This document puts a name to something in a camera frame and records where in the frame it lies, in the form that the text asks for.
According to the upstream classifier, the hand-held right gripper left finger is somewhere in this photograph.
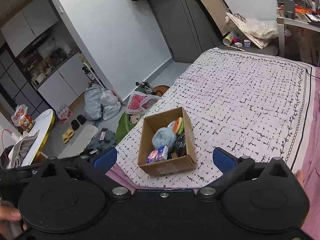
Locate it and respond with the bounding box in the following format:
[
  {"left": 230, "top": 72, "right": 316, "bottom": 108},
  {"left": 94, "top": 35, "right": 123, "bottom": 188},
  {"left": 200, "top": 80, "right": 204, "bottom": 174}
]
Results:
[{"left": 37, "top": 146, "right": 132, "bottom": 197}]

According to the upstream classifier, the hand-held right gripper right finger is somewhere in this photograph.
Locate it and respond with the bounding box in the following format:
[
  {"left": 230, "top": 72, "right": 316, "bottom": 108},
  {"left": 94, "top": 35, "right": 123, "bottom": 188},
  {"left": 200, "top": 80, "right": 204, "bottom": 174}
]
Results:
[{"left": 196, "top": 147, "right": 297, "bottom": 196}]

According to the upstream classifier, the black soft pouch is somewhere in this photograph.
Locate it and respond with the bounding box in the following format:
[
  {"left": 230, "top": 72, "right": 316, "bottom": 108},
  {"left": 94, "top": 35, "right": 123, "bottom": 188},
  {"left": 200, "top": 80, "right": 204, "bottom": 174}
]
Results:
[{"left": 174, "top": 133, "right": 188, "bottom": 157}]

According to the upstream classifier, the blue orange tissue pack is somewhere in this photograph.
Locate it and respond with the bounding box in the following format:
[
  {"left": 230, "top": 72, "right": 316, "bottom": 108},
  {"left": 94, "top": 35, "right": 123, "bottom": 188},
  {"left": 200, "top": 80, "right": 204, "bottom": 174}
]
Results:
[{"left": 146, "top": 145, "right": 169, "bottom": 164}]

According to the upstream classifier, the brown cardboard box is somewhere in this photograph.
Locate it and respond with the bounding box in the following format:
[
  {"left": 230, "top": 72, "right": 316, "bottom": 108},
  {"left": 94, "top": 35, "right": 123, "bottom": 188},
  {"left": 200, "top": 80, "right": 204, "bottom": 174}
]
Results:
[{"left": 137, "top": 107, "right": 198, "bottom": 178}]

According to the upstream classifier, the green orange round plush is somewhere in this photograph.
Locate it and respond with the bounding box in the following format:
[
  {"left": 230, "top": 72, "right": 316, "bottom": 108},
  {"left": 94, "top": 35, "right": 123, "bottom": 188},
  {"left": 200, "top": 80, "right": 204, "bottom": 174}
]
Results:
[{"left": 167, "top": 117, "right": 185, "bottom": 135}]

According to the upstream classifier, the light blue fluffy ball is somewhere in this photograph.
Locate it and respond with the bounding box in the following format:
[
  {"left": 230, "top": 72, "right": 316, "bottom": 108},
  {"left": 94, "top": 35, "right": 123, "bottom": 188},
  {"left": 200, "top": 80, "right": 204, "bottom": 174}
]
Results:
[{"left": 152, "top": 127, "right": 177, "bottom": 149}]

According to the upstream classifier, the person's left hand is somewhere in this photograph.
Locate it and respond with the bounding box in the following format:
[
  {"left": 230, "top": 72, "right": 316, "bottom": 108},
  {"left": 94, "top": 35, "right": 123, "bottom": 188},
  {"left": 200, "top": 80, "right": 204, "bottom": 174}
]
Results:
[{"left": 0, "top": 200, "right": 28, "bottom": 232}]

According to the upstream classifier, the person's right hand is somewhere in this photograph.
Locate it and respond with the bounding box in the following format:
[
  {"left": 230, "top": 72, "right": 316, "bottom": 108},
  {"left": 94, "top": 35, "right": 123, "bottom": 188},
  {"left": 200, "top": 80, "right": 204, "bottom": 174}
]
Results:
[{"left": 296, "top": 169, "right": 306, "bottom": 189}]

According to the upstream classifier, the dark blue grey rug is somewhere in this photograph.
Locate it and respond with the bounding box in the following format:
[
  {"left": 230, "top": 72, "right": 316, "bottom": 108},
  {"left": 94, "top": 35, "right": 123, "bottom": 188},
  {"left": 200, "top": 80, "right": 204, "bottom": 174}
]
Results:
[{"left": 87, "top": 127, "right": 117, "bottom": 153}]

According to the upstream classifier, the grey beige cloth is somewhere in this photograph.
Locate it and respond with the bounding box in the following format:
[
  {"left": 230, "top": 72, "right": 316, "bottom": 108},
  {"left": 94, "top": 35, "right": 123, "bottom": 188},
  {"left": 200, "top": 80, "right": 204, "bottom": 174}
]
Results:
[{"left": 7, "top": 130, "right": 40, "bottom": 169}]

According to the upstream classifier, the white floor mat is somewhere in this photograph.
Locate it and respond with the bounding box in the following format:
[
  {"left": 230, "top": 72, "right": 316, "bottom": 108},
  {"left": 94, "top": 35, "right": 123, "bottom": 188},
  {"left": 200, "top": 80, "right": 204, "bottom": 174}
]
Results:
[{"left": 56, "top": 125, "right": 98, "bottom": 159}]

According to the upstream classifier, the white tied plastic bag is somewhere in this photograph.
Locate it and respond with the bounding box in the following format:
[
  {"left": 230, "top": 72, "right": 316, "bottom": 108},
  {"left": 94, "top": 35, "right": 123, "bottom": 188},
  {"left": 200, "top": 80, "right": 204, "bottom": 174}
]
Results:
[{"left": 100, "top": 89, "right": 122, "bottom": 121}]

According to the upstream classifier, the large grey white trash bag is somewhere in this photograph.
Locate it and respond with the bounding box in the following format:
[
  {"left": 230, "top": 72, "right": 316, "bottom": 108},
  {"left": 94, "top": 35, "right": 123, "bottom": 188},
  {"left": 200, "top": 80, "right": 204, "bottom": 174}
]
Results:
[{"left": 84, "top": 84, "right": 105, "bottom": 121}]

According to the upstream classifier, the red snack jar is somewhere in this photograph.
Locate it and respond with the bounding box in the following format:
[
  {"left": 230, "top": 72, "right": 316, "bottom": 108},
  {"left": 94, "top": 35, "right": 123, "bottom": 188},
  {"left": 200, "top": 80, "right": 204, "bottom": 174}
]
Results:
[{"left": 12, "top": 104, "right": 35, "bottom": 133}]

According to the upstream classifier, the round white table yellow rim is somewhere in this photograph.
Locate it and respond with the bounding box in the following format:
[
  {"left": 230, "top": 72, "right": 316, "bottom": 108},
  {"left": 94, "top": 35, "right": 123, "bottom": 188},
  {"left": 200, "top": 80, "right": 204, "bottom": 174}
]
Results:
[{"left": 15, "top": 109, "right": 55, "bottom": 165}]

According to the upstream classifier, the pack of water bottles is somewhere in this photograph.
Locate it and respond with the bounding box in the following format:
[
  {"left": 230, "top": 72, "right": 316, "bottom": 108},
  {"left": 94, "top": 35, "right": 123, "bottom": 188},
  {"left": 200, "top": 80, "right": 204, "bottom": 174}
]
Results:
[{"left": 56, "top": 104, "right": 73, "bottom": 122}]

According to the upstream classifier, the red white plastic bag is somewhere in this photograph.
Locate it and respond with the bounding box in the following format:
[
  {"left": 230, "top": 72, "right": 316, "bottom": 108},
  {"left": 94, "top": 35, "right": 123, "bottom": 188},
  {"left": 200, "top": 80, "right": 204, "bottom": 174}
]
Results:
[{"left": 125, "top": 93, "right": 160, "bottom": 114}]

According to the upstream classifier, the white black patterned bed cover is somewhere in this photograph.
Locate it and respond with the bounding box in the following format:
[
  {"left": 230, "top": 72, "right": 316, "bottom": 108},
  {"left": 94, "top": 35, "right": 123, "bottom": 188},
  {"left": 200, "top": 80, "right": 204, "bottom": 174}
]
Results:
[{"left": 115, "top": 47, "right": 314, "bottom": 189}]

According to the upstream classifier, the pair of grey sneakers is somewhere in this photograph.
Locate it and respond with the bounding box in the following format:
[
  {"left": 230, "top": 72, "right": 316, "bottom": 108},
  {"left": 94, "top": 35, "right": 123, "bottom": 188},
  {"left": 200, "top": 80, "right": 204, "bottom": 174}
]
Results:
[{"left": 135, "top": 81, "right": 155, "bottom": 95}]

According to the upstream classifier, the white metal stand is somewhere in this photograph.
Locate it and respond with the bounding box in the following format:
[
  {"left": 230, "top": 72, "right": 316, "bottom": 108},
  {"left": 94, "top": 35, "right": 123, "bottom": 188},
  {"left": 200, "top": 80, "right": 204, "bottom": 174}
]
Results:
[{"left": 84, "top": 64, "right": 105, "bottom": 90}]

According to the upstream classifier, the brown round mat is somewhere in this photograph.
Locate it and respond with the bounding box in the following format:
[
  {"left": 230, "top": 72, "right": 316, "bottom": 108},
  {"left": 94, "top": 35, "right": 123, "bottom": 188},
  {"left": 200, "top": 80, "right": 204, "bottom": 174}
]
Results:
[{"left": 153, "top": 85, "right": 170, "bottom": 97}]

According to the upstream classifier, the white lower cabinet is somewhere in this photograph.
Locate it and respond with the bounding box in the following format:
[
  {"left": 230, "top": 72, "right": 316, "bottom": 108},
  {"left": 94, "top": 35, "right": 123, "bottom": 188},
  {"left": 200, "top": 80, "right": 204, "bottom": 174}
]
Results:
[{"left": 37, "top": 52, "right": 95, "bottom": 107}]

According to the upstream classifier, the white cabinet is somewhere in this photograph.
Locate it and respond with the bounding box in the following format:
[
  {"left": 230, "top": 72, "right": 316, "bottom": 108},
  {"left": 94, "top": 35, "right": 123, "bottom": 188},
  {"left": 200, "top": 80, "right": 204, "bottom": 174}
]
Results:
[
  {"left": 1, "top": 0, "right": 59, "bottom": 58},
  {"left": 37, "top": 52, "right": 95, "bottom": 107}
]

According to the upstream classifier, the pink bed sheet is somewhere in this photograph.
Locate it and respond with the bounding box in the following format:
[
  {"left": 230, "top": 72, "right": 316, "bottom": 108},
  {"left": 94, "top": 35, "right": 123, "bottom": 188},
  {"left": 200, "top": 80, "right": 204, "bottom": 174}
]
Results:
[{"left": 105, "top": 66, "right": 320, "bottom": 240}]

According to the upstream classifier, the clutter on cabinet counter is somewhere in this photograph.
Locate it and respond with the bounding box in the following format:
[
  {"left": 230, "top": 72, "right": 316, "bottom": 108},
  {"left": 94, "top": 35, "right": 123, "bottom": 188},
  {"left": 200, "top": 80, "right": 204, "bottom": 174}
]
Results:
[{"left": 19, "top": 36, "right": 80, "bottom": 85}]

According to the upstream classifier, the grey door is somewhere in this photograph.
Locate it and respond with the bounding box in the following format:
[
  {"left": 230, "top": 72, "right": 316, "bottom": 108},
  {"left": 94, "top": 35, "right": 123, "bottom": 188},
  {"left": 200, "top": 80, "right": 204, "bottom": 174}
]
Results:
[{"left": 146, "top": 0, "right": 218, "bottom": 63}]

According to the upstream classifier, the white desk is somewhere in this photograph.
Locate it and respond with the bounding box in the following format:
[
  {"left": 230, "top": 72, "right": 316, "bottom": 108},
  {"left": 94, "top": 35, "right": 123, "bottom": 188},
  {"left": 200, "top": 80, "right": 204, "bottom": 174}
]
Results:
[{"left": 276, "top": 7, "right": 320, "bottom": 63}]

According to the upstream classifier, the white upper cabinet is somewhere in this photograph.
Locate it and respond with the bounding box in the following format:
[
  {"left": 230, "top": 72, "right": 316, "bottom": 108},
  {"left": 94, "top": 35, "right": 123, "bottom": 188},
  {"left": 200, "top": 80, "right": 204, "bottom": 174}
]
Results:
[{"left": 1, "top": 0, "right": 59, "bottom": 58}]

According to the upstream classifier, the red cable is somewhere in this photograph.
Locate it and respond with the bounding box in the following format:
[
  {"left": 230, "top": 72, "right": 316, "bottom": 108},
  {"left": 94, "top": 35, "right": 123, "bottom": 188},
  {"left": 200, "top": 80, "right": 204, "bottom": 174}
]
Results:
[{"left": 1, "top": 129, "right": 15, "bottom": 150}]

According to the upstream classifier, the brown board black frame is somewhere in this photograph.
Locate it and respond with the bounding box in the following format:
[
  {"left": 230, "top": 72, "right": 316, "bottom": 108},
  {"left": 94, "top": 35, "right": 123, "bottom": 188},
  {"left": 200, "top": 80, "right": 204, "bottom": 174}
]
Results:
[{"left": 189, "top": 0, "right": 234, "bottom": 38}]

